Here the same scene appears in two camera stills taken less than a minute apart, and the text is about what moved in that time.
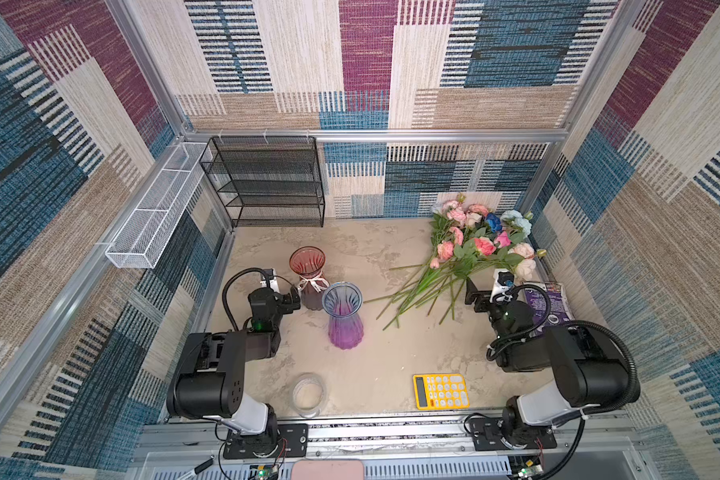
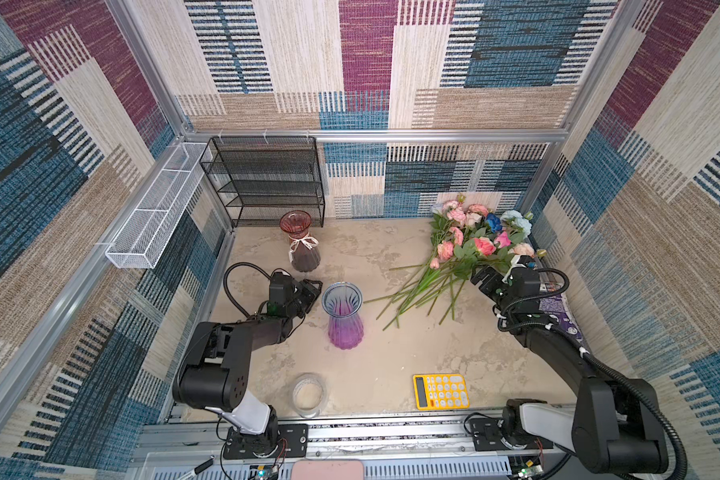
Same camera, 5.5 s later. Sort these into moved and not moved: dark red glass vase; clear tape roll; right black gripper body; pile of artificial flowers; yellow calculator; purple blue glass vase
Moved: right black gripper body; dark red glass vase
Not moved: clear tape roll; purple blue glass vase; yellow calculator; pile of artificial flowers
